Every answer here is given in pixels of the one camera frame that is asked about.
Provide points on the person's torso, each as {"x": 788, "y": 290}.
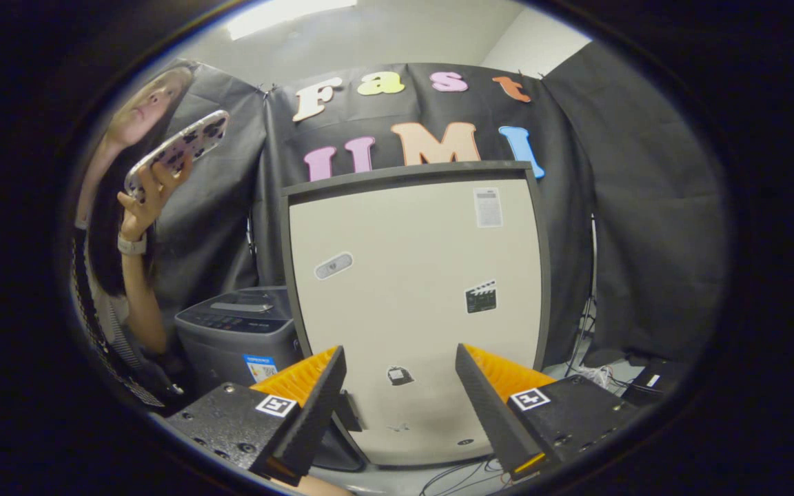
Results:
{"x": 104, "y": 275}

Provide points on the black box with white label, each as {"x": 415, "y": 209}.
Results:
{"x": 655, "y": 382}

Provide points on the white wristwatch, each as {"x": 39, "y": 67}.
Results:
{"x": 131, "y": 244}

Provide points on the black backdrop cloth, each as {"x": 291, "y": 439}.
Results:
{"x": 645, "y": 207}

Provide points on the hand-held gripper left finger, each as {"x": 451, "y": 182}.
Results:
{"x": 314, "y": 413}

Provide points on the beige cabinet with grey top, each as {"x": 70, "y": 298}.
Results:
{"x": 411, "y": 275}

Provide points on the phone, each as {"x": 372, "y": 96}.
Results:
{"x": 183, "y": 145}

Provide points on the black stand pole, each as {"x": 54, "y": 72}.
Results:
{"x": 586, "y": 310}

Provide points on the grey washing machine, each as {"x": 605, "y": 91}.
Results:
{"x": 231, "y": 337}

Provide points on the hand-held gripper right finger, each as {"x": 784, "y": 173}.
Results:
{"x": 486, "y": 406}

